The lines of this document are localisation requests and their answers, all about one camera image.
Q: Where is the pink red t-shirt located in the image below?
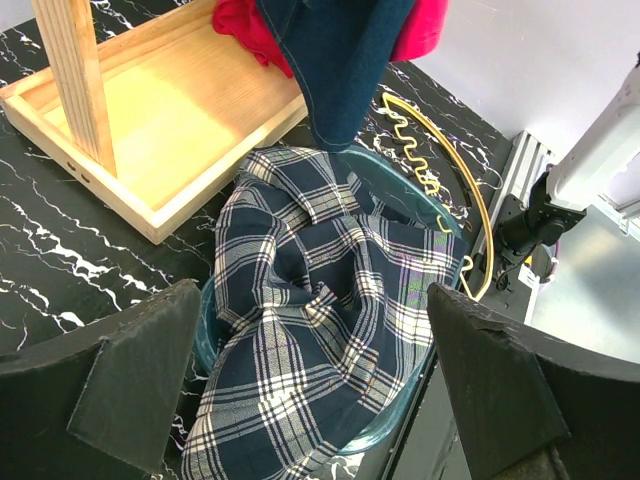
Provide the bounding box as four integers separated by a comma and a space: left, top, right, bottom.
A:
212, 0, 450, 80

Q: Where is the clear blue plastic tub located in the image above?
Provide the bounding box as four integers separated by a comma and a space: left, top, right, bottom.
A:
192, 144, 469, 456

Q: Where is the wooden clothes rack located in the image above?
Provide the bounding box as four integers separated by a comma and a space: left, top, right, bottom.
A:
1, 1, 307, 244

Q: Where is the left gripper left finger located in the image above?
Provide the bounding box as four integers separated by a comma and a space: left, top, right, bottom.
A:
1, 280, 201, 479

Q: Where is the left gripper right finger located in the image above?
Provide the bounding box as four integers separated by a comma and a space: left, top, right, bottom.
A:
428, 284, 639, 479

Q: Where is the navy plaid skirt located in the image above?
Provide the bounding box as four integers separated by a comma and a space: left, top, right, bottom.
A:
181, 147, 465, 479

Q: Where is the blue denim garment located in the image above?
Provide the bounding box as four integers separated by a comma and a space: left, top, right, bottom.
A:
256, 0, 414, 152

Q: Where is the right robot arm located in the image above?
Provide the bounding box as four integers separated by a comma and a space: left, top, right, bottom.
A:
492, 65, 639, 291

